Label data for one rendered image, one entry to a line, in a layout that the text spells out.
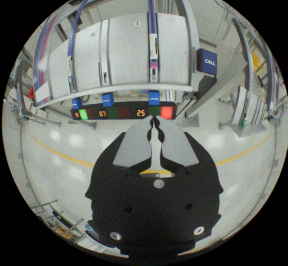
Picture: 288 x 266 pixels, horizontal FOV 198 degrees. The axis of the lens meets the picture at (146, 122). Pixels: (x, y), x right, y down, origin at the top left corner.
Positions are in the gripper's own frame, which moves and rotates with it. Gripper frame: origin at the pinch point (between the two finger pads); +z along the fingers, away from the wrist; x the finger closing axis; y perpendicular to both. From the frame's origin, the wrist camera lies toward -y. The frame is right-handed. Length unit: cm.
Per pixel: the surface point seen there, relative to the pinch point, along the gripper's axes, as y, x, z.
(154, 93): -0.9, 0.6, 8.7
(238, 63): -16.7, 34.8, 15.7
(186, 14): -22.9, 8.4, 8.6
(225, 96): 10, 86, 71
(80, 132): 51, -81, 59
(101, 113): 4.6, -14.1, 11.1
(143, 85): -2.8, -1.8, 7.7
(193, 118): 38, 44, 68
